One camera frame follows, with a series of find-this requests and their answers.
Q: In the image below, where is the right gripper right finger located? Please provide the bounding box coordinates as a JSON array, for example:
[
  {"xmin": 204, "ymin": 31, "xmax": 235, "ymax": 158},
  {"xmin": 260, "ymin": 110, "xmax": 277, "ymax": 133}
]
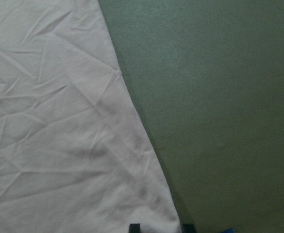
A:
[{"xmin": 182, "ymin": 224, "xmax": 195, "ymax": 233}]

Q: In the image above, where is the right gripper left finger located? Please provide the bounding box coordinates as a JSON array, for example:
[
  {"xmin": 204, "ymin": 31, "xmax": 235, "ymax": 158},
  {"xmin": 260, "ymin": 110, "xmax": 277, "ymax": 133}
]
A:
[{"xmin": 129, "ymin": 223, "xmax": 140, "ymax": 233}]

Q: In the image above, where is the pink Snoopy t-shirt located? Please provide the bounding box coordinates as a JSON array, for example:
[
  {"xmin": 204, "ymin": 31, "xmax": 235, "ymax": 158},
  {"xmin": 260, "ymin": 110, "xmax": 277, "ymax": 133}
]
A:
[{"xmin": 0, "ymin": 0, "xmax": 181, "ymax": 233}]

